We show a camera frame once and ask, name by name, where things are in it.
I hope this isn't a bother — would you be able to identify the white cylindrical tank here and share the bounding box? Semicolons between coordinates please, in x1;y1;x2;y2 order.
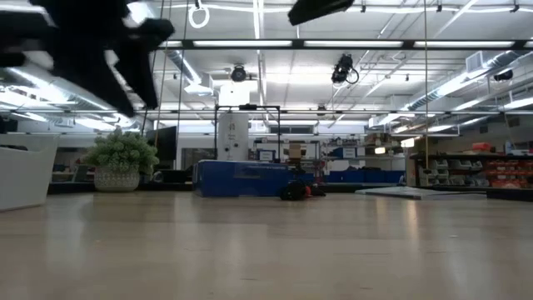
217;82;251;163

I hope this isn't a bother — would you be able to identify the black overhead frame beam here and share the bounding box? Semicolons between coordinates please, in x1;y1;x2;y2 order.
157;38;533;52

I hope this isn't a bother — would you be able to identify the black aluminium table frame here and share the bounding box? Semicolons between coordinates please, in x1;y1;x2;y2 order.
47;180;533;203

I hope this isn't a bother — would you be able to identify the white plastic bin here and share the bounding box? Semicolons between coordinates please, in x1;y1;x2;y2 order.
0;132;61;213

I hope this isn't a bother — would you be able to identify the blue retail box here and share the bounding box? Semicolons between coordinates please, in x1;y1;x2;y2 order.
192;158;316;198

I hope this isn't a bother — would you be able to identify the black tubular stand frame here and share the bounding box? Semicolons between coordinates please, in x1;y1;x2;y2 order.
213;103;282;164

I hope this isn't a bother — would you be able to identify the black round ceiling device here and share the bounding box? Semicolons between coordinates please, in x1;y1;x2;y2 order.
229;63;248;83

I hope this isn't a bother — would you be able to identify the green potted artificial plant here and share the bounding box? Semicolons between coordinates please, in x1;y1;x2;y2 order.
82;126;161;193

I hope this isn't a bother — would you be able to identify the shelf with red bins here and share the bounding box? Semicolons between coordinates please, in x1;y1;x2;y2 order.
409;142;533;192

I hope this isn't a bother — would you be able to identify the black cable with red tie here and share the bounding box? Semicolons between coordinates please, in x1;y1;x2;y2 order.
279;179;327;203

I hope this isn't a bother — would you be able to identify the white hanging ring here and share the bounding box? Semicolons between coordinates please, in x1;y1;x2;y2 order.
187;0;211;30

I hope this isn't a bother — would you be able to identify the yellow vertical pole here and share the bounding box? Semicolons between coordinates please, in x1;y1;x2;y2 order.
423;0;431;173

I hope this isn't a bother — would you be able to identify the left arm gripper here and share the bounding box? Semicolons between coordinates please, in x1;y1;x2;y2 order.
0;0;177;119

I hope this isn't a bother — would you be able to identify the black monitor screen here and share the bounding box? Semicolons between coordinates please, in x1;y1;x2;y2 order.
145;125;178;170

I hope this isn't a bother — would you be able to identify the black overhead camera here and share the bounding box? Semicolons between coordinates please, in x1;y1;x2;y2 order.
331;52;361;86

